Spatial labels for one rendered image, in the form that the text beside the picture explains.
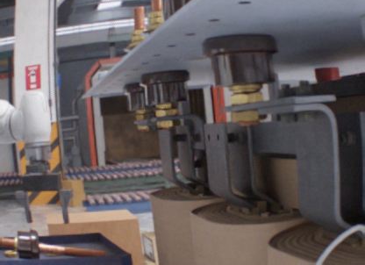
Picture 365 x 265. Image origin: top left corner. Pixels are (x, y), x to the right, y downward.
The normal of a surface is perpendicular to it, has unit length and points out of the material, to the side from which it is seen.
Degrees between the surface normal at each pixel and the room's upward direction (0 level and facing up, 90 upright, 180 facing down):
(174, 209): 90
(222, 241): 90
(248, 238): 90
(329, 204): 90
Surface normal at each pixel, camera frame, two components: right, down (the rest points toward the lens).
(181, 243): -0.72, 0.07
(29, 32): 0.22, 0.00
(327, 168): -0.97, 0.10
